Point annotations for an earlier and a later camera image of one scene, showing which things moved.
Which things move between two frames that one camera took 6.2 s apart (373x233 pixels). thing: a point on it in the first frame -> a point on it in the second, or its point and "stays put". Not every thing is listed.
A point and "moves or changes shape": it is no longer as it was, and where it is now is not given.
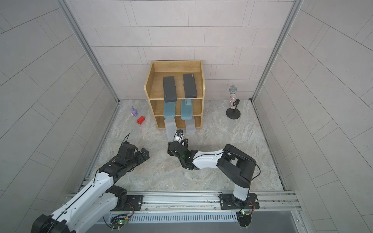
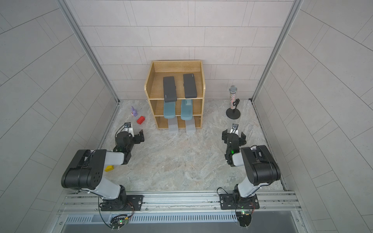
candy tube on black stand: (233, 113) stays put
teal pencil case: (169, 109) stays put
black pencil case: (189, 83) stays put
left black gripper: (143, 158) -> (142, 136)
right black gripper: (170, 149) -> (226, 136)
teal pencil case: (186, 109) stays put
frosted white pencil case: (190, 127) stays put
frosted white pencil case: (171, 128) moves or changes shape
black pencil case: (169, 89) stays put
